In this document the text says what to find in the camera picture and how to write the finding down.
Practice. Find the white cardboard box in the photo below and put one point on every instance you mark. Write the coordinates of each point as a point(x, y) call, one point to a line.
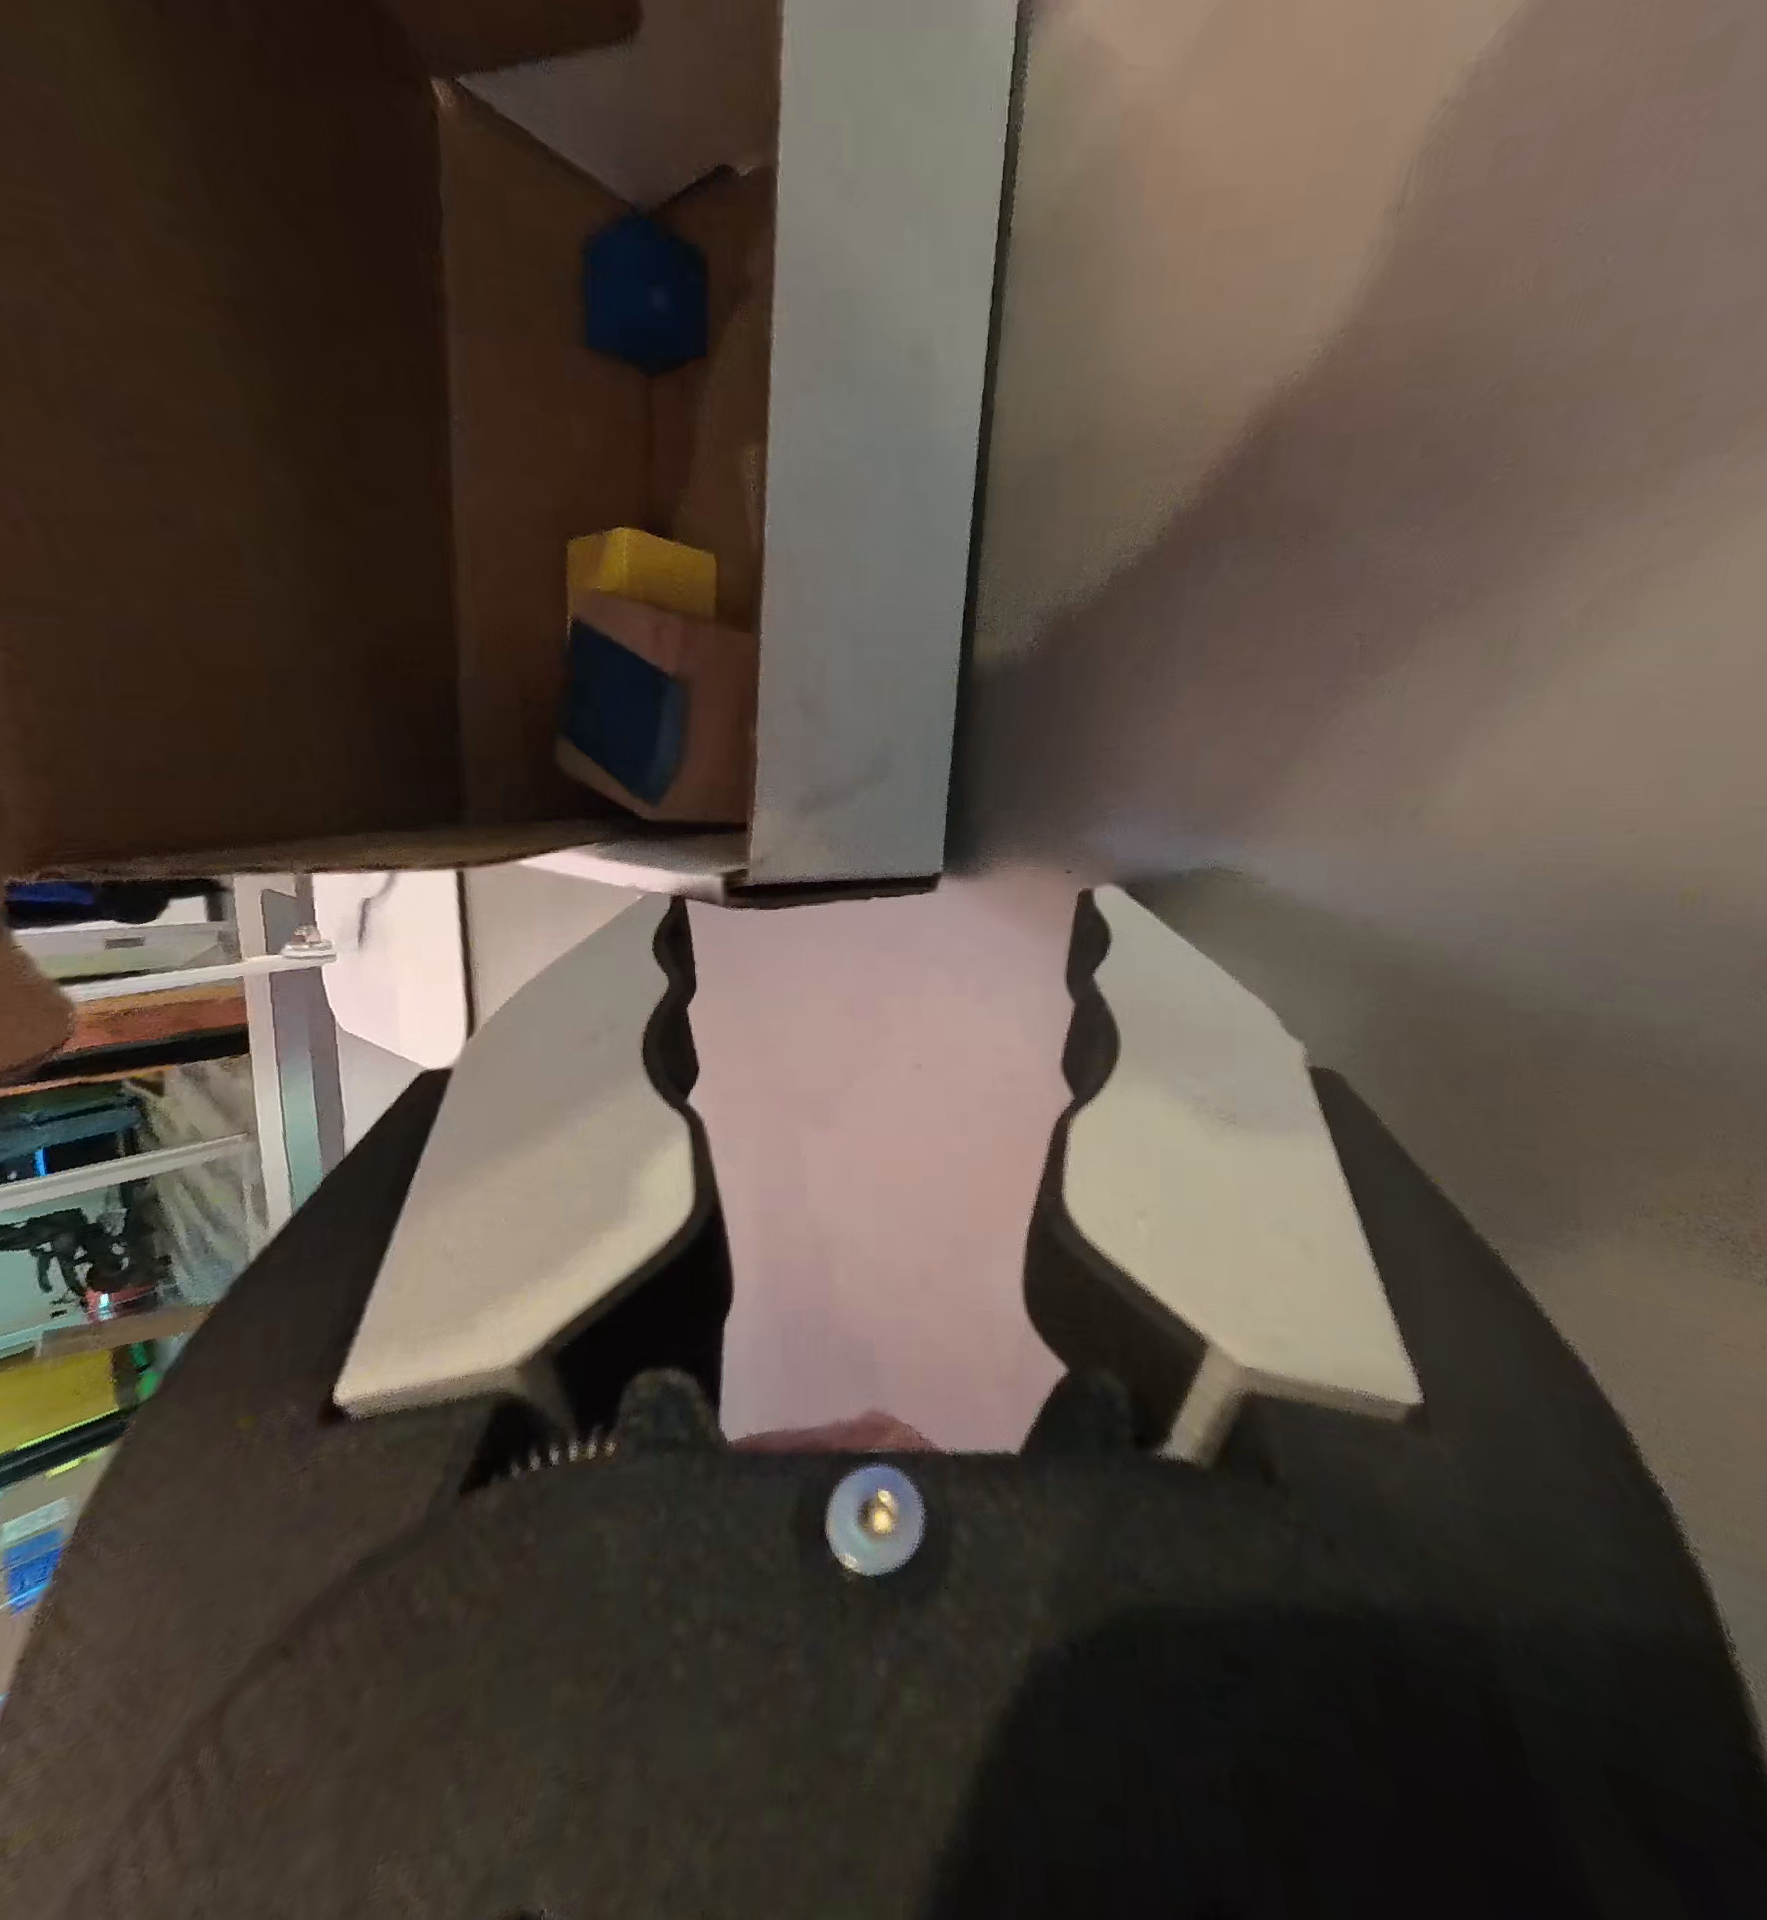
point(880, 457)

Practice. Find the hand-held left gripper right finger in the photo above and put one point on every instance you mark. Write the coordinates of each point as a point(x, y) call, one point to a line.
point(1230, 1216)

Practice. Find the yellow wooden cube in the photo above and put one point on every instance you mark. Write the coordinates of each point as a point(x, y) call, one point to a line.
point(641, 570)

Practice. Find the small blue wooden cube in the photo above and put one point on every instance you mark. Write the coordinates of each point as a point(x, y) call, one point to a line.
point(650, 293)

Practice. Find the light blue wooden cube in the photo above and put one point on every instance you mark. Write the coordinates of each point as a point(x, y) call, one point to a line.
point(673, 707)

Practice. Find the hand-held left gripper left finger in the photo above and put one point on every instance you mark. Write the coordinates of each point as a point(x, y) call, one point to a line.
point(523, 1216)

